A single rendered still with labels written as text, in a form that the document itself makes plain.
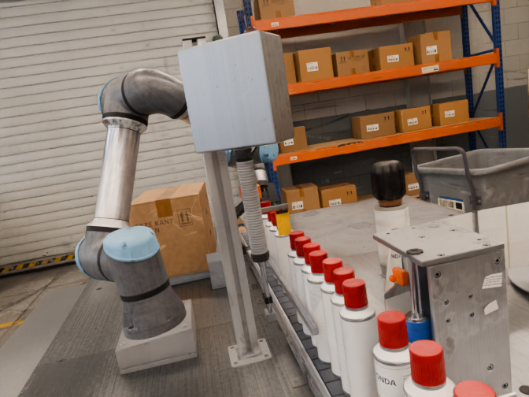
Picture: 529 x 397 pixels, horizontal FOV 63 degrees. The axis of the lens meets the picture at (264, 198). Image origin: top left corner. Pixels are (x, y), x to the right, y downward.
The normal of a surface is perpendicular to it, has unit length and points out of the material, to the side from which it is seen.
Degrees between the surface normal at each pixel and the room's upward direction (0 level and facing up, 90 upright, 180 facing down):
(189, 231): 90
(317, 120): 90
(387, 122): 90
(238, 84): 90
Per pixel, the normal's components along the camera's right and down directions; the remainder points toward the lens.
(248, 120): -0.40, 0.23
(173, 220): 0.06, 0.18
